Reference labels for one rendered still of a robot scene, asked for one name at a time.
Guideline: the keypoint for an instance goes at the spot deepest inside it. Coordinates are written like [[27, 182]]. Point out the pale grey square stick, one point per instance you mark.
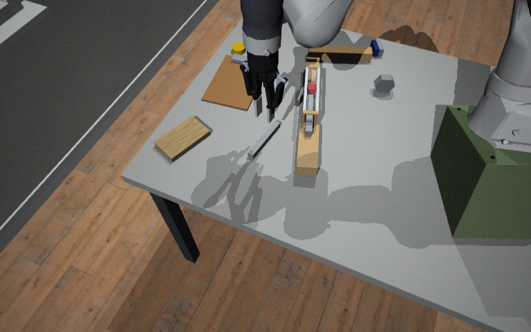
[[258, 146], [309, 125]]

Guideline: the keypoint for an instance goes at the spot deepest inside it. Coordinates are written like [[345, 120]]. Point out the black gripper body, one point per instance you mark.
[[264, 65]]

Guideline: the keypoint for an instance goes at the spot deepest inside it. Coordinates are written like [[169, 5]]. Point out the brown clipboard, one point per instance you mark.
[[227, 86]]

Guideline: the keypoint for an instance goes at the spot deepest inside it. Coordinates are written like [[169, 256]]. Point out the light brown wooden block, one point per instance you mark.
[[182, 138]]

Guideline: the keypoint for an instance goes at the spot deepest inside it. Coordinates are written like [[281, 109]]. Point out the long wooden batten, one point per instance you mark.
[[342, 53]]

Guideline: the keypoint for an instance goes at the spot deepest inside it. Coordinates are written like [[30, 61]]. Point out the yellow short cylinder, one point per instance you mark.
[[238, 48]]

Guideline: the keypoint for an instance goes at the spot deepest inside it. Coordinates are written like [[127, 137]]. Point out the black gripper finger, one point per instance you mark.
[[274, 98], [253, 87]]

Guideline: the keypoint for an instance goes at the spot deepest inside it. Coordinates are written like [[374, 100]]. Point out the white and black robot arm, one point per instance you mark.
[[502, 116]]

